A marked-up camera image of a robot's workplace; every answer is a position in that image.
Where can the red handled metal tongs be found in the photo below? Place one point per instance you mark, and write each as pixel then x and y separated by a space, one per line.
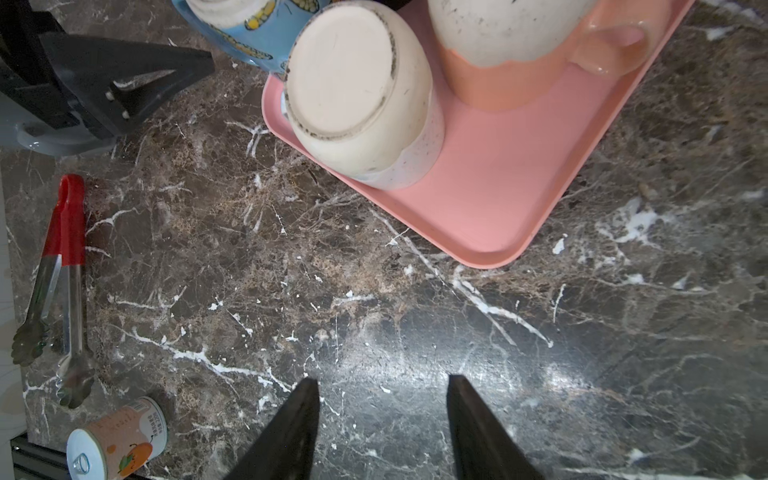
pixel 60 272

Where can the pink plastic tray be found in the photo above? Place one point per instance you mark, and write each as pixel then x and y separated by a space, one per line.
pixel 499 175

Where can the grey mug white interior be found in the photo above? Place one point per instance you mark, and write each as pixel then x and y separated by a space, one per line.
pixel 20 129

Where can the orange label tin can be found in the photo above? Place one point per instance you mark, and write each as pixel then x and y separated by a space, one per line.
pixel 118 444

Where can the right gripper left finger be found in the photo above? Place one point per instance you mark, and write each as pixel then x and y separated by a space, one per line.
pixel 285 448

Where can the blue butterfly mug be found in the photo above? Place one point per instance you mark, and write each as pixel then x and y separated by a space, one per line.
pixel 258 32

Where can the cream and pink mug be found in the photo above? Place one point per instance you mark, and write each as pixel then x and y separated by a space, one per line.
pixel 500 55

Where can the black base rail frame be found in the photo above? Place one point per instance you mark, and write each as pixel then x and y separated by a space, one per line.
pixel 31 461

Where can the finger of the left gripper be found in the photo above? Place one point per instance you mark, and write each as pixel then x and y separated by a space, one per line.
pixel 115 85

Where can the cream speckled mug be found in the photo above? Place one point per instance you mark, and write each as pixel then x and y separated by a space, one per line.
pixel 360 96

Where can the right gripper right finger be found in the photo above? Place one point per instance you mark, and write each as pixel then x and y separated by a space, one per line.
pixel 482 449

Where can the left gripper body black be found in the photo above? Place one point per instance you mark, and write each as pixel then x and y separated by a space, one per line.
pixel 27 76

